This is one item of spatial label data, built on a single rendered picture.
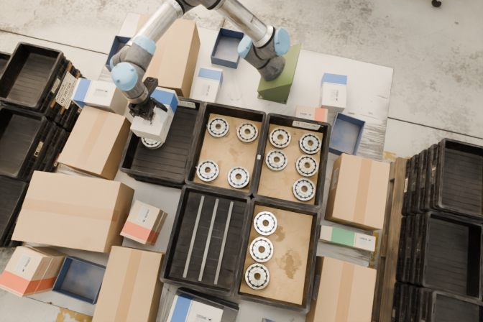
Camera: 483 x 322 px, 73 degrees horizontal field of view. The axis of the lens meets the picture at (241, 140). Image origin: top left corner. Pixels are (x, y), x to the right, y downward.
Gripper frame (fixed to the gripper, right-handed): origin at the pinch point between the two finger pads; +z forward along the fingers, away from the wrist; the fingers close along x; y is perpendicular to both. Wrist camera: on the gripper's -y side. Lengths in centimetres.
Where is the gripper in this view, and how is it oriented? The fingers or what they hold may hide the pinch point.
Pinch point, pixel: (154, 111)
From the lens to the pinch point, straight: 138.7
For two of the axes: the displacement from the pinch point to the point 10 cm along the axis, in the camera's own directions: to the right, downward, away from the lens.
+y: -2.5, 9.2, -3.0
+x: 9.7, 2.3, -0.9
